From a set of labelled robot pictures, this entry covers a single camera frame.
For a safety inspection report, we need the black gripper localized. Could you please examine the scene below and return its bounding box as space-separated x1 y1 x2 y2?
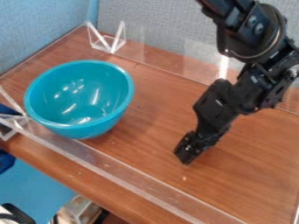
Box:
174 112 236 165

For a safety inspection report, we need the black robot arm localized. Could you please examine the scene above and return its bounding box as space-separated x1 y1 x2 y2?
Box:
174 0 299 165

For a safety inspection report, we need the blue plastic bowl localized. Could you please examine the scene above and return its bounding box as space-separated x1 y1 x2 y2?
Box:
23 59 136 139

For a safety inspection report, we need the clear acrylic front barrier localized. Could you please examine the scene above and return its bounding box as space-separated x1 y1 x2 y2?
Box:
0 114 250 224

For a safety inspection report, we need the clear acrylic barrier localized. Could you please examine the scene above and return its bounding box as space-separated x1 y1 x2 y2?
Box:
0 114 250 224
112 38 299 116

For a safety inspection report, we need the clear acrylic back barrier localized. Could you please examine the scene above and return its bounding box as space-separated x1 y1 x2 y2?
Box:
112 38 299 116

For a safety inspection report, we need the clear box under table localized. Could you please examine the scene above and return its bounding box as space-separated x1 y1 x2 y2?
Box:
51 195 103 224

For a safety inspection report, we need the black object bottom left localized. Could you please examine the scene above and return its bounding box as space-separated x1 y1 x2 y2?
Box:
0 203 36 224

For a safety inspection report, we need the clear acrylic corner bracket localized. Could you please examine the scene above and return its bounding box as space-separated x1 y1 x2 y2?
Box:
86 21 127 53

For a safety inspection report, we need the clear acrylic left bracket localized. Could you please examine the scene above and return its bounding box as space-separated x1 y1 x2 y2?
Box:
0 86 30 141

